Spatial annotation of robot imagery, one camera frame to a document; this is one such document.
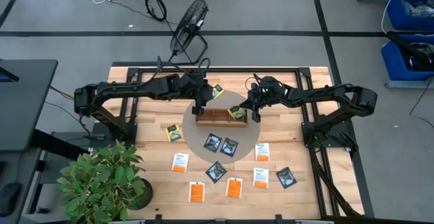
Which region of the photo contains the black cable conduit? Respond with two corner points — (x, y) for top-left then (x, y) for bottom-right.
(310, 147), (362, 217)

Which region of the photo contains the white orange tea packet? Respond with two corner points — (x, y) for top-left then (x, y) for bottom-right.
(171, 152), (190, 174)
(254, 143), (271, 162)
(252, 167), (270, 189)
(188, 181), (205, 204)
(225, 176), (243, 200)

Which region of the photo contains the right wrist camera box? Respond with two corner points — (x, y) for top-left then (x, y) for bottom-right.
(259, 77), (283, 98)

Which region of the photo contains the black desk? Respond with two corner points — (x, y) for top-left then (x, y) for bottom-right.
(0, 58), (58, 152)

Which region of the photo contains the blue storage bin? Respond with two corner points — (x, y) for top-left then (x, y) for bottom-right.
(380, 34), (434, 81)
(386, 0), (434, 31)

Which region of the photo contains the coiled black cable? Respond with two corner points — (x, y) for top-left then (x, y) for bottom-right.
(144, 0), (167, 23)

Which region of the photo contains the black floor fan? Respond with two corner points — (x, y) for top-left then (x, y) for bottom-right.
(168, 0), (210, 66)

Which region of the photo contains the black pole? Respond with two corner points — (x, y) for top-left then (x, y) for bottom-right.
(386, 30), (434, 67)

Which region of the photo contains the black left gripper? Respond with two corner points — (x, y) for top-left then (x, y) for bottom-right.
(180, 73), (215, 117)

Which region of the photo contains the black plant pot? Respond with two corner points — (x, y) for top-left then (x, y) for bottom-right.
(130, 178), (154, 210)

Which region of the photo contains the grey desk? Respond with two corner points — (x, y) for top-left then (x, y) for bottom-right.
(0, 148), (44, 224)

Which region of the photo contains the wooden compartment box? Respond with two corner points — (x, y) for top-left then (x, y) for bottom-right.
(195, 108), (248, 128)

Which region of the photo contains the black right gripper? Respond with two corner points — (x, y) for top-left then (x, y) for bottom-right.
(233, 90), (283, 124)

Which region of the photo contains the black computer mouse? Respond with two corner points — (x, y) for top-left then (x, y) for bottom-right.
(0, 182), (22, 217)

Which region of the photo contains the dark blue tea packet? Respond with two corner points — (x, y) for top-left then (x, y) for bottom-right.
(203, 132), (223, 153)
(205, 161), (228, 184)
(275, 166), (298, 189)
(220, 137), (239, 157)

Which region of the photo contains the green leafy plant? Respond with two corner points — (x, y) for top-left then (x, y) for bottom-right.
(56, 139), (145, 224)

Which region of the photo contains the black laptop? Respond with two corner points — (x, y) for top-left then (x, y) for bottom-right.
(0, 66), (20, 83)

